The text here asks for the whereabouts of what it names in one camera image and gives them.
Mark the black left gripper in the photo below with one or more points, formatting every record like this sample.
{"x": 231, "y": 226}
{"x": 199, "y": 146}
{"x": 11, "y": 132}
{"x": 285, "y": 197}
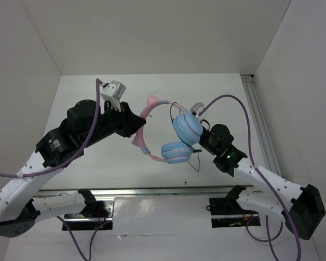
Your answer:
{"x": 130, "y": 122}

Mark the pink and blue cat-ear headphones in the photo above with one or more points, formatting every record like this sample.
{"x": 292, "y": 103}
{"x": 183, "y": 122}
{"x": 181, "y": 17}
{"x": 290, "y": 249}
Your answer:
{"x": 186, "y": 126}

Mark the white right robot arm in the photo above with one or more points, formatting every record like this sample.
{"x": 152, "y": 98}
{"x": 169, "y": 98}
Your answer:
{"x": 291, "y": 203}

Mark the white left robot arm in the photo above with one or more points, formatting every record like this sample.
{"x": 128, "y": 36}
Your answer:
{"x": 20, "y": 210}

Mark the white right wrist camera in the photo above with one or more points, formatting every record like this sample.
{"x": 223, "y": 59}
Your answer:
{"x": 198, "y": 108}

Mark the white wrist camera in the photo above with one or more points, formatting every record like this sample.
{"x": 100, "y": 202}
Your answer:
{"x": 198, "y": 108}
{"x": 111, "y": 94}

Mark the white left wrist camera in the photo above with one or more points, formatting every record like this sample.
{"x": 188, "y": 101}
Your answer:
{"x": 111, "y": 94}

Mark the aluminium rail at table front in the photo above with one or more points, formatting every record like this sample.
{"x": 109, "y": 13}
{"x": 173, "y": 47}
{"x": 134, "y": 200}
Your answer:
{"x": 166, "y": 191}

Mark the aluminium rail at table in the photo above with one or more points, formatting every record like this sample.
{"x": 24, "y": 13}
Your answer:
{"x": 166, "y": 191}
{"x": 265, "y": 141}

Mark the aluminium rail at table right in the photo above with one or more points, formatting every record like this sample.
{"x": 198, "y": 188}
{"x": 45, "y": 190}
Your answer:
{"x": 265, "y": 141}

